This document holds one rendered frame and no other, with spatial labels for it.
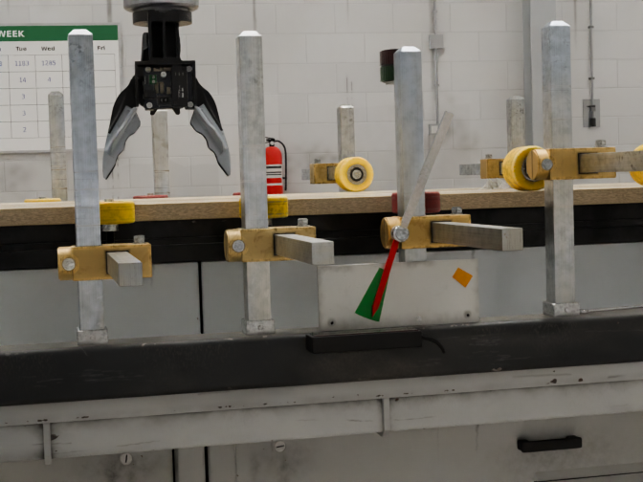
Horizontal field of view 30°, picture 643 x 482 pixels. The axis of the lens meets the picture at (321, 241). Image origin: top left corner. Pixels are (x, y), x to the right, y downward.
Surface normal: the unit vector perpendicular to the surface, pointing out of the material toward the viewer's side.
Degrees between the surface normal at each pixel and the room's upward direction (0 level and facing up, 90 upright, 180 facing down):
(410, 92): 90
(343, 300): 90
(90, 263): 90
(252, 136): 90
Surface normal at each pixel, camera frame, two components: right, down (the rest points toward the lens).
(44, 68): 0.16, 0.04
